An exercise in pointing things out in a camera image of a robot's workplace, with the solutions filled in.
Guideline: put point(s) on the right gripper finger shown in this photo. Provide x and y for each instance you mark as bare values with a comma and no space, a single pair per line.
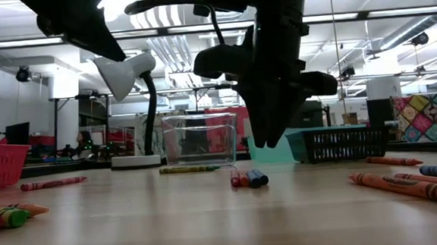
260,123
281,120

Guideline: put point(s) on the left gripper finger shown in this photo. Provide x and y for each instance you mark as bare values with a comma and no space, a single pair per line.
95,37

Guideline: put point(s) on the yellow green crayon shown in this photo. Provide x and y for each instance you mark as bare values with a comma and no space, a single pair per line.
187,169

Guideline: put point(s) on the orange crayon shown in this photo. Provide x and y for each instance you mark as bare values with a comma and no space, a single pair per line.
37,210
244,180
408,187
435,180
392,161

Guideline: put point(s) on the pink red crayon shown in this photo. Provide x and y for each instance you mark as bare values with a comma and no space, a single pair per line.
51,183

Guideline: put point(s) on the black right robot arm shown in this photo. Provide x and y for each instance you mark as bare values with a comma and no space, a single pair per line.
280,12

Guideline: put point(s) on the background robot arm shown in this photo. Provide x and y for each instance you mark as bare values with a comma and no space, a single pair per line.
100,149

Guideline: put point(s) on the red partition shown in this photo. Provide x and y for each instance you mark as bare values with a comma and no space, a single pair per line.
240,113

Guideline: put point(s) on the teal plastic tray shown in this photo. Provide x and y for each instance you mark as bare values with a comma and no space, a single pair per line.
258,156

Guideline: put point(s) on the large black monitor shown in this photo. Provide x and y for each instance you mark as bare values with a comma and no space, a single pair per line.
314,114

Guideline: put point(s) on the white desk lamp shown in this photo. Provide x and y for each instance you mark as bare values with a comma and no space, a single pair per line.
119,79

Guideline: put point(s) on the white column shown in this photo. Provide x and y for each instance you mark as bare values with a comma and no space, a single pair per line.
63,86

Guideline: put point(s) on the black plastic basket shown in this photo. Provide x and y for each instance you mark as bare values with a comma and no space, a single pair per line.
337,145

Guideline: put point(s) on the clear plastic container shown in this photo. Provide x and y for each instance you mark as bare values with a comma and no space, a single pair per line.
201,146

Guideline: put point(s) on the cardboard box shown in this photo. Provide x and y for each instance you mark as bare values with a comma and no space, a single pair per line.
349,119

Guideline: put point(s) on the black hanging spotlight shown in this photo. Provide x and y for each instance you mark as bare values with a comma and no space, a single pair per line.
22,74
347,72
420,38

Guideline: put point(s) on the black metal stand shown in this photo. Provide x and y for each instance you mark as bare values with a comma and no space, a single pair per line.
55,121

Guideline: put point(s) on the person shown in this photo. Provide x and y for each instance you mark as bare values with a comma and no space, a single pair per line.
83,138

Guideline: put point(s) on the white pillar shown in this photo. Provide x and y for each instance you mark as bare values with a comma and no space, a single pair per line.
383,88

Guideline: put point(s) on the bright light bar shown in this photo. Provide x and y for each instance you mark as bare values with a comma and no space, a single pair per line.
398,12

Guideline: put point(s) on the colourful patchwork quilt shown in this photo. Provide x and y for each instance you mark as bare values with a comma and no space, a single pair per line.
427,117

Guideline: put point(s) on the red plastic basket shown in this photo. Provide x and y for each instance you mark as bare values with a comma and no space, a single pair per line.
0,166

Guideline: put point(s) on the black metal table frame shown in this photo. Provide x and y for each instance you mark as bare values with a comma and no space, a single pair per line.
65,169

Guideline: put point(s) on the slanted silver air duct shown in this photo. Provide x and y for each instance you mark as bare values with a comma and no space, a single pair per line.
407,35

